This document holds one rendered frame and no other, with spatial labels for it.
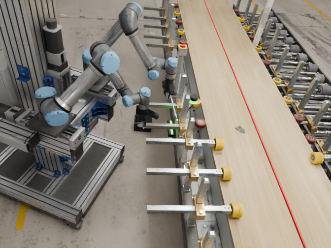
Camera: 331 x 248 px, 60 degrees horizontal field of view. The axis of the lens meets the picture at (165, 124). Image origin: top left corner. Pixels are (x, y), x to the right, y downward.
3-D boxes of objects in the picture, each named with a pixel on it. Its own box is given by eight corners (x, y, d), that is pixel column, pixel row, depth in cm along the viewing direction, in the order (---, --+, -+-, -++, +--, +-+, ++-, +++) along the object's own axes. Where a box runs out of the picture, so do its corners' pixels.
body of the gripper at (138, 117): (135, 115, 213) (136, 103, 205) (147, 116, 215) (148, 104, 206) (135, 122, 208) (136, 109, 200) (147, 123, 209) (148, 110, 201)
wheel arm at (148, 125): (145, 129, 216) (145, 125, 213) (145, 126, 218) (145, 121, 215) (202, 131, 221) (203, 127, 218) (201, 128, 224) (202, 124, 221)
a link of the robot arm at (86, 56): (80, 71, 206) (78, 53, 197) (87, 61, 216) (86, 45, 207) (96, 74, 206) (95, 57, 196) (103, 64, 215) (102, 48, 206)
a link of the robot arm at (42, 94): (55, 99, 181) (51, 81, 172) (62, 111, 174) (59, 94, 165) (35, 104, 176) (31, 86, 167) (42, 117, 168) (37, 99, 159)
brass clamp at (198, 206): (193, 220, 156) (195, 215, 152) (190, 198, 166) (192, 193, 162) (205, 220, 157) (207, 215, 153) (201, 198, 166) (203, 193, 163)
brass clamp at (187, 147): (184, 150, 192) (185, 144, 188) (182, 135, 202) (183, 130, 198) (193, 150, 193) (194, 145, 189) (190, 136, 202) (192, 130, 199)
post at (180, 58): (172, 98, 267) (179, 55, 236) (171, 95, 270) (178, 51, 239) (176, 98, 267) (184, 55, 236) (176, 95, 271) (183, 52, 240)
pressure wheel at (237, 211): (234, 206, 156) (229, 200, 164) (232, 220, 157) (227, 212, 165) (244, 206, 157) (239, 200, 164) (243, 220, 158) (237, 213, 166)
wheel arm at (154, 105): (144, 108, 234) (144, 104, 231) (144, 105, 237) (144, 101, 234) (196, 110, 240) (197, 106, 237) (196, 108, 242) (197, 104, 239)
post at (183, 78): (173, 121, 252) (182, 75, 219) (173, 118, 255) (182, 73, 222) (178, 121, 253) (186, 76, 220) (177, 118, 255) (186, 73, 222)
